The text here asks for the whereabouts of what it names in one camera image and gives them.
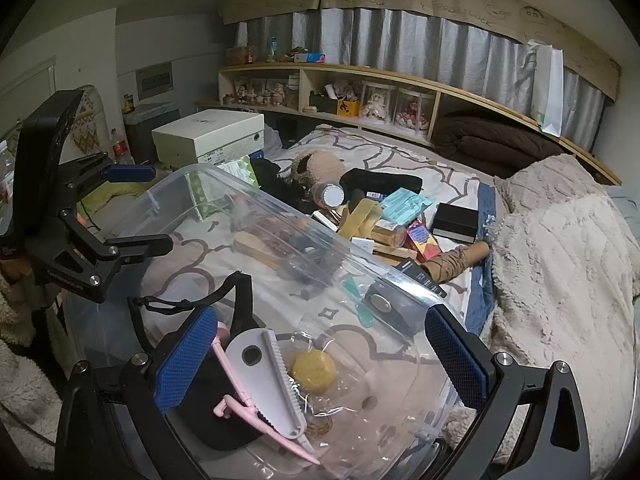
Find row of boxed figurines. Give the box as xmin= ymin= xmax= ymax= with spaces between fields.
xmin=232 ymin=77 xmax=288 ymax=107

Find grey wall panel box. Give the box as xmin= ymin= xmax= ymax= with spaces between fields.
xmin=136 ymin=62 xmax=173 ymax=101

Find black compact case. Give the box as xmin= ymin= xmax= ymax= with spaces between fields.
xmin=362 ymin=282 xmax=416 ymax=331

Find grey pillow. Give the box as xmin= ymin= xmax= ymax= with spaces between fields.
xmin=607 ymin=185 xmax=640 ymax=241

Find black cap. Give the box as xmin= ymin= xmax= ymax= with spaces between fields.
xmin=127 ymin=272 xmax=266 ymax=453

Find white shoe box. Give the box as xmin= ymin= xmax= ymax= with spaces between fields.
xmin=151 ymin=109 xmax=265 ymax=166

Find teal face mask pack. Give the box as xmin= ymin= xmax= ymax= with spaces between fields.
xmin=380 ymin=188 xmax=433 ymax=223

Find black rectangular box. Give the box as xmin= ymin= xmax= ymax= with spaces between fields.
xmin=431 ymin=202 xmax=481 ymax=242

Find white paper bag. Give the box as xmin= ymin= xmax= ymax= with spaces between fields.
xmin=525 ymin=39 xmax=565 ymax=137

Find zigzag patterned cloth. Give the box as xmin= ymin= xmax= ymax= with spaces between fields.
xmin=70 ymin=85 xmax=108 ymax=161

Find clear bottle with white cap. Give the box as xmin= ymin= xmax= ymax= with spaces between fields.
xmin=311 ymin=182 xmax=346 ymax=209

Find amber jar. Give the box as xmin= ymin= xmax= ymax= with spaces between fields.
xmin=372 ymin=222 xmax=407 ymax=248

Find pink hair clip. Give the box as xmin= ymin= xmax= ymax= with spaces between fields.
xmin=212 ymin=322 xmax=321 ymax=465

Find wooden brush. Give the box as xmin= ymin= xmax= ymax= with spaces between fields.
xmin=234 ymin=230 xmax=281 ymax=267

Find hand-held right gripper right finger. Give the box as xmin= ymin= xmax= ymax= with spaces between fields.
xmin=424 ymin=304 xmax=591 ymax=480

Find wooden shelf unit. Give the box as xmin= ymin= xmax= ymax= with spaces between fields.
xmin=195 ymin=62 xmax=623 ymax=186

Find light green bedding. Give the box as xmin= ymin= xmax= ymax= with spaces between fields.
xmin=80 ymin=182 xmax=148 ymax=218

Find clear plastic storage box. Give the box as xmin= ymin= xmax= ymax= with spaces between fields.
xmin=65 ymin=162 xmax=488 ymax=480

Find grey curtain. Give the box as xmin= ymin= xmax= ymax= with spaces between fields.
xmin=235 ymin=7 xmax=608 ymax=156

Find white comb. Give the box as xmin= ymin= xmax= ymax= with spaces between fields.
xmin=225 ymin=329 xmax=307 ymax=442

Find black slim box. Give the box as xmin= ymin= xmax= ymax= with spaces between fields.
xmin=400 ymin=260 xmax=448 ymax=298

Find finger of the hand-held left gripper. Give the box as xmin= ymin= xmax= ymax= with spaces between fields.
xmin=35 ymin=207 xmax=173 ymax=303
xmin=60 ymin=155 xmax=156 ymax=196

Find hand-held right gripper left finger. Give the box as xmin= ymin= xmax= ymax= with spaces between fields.
xmin=54 ymin=305 xmax=221 ymax=480

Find grey storage bin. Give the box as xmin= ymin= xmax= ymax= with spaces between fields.
xmin=122 ymin=101 xmax=181 ymax=161

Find beige textured pillows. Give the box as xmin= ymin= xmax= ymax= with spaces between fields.
xmin=487 ymin=154 xmax=640 ymax=461

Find translucent yellow tape roll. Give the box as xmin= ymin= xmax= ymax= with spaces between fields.
xmin=339 ymin=198 xmax=382 ymax=241

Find brown folded blanket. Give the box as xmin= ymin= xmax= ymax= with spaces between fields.
xmin=432 ymin=114 xmax=578 ymax=177

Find brown plush toy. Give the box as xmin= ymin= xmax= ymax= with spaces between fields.
xmin=291 ymin=150 xmax=347 ymax=196

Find black pouch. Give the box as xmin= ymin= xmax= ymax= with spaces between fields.
xmin=340 ymin=169 xmax=423 ymax=195

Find red label soda bottle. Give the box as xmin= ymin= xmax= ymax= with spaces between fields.
xmin=111 ymin=129 xmax=132 ymax=166

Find green tissue pack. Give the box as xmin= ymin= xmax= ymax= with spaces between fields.
xmin=187 ymin=156 xmax=261 ymax=221

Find red colourful packet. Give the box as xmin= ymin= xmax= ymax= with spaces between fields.
xmin=406 ymin=222 xmax=443 ymax=263

